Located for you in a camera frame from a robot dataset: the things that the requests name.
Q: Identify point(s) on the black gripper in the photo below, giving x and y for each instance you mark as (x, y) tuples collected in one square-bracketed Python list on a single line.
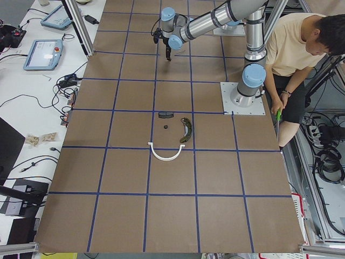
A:
[(166, 43)]

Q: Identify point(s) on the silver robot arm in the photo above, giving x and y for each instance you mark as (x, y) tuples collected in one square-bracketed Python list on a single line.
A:
[(232, 18)]

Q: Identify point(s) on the person right hand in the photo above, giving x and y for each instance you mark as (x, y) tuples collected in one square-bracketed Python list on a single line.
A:
[(277, 105)]

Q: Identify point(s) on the person left hand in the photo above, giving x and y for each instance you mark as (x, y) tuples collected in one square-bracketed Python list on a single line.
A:
[(284, 97)]

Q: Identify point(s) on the dark brake pad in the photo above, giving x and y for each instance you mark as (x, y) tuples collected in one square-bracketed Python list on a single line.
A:
[(165, 115)]

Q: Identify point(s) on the olive brake shoe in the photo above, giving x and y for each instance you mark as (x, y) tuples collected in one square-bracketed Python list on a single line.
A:
[(188, 130)]

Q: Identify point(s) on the black power adapter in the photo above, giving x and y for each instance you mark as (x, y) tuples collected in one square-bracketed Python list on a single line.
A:
[(91, 19)]

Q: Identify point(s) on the white curved plastic part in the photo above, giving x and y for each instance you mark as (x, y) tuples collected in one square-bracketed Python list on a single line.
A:
[(165, 156)]

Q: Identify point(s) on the far blue teach pendant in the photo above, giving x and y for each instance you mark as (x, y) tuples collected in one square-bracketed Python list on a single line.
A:
[(57, 19)]

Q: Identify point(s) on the blue teach pendant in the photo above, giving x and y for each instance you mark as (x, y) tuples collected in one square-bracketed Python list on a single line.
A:
[(44, 55), (57, 19)]

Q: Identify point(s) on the near blue teach pendant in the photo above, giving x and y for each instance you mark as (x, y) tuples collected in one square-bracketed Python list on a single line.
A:
[(44, 55)]

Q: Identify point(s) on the bags of small parts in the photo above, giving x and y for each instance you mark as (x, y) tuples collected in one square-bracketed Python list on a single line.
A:
[(34, 140)]

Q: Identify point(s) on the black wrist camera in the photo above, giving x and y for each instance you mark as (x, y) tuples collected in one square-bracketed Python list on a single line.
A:
[(157, 35)]

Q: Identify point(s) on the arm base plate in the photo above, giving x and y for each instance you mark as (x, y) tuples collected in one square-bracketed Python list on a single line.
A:
[(236, 104), (230, 30)]

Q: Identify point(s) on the aluminium frame post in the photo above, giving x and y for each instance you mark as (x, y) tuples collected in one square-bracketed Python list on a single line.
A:
[(79, 26)]

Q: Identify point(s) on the green handled reacher stick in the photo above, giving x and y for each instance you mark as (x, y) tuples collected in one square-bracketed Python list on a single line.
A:
[(278, 120)]

